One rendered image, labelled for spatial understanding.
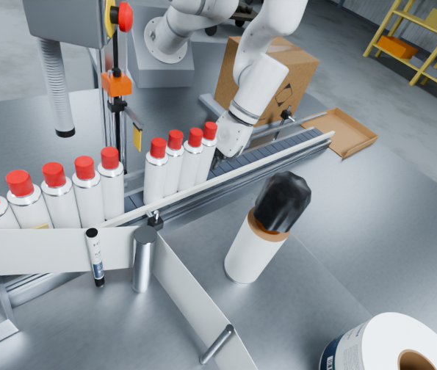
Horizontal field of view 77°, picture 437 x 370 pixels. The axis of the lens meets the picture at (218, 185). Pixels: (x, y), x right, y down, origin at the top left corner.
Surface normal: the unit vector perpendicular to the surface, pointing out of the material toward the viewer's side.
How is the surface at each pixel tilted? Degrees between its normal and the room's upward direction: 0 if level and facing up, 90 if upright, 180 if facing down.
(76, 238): 90
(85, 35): 90
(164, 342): 0
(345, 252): 0
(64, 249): 90
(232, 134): 70
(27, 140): 0
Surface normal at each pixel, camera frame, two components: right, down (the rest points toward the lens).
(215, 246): 0.23, -0.67
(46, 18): 0.06, 0.73
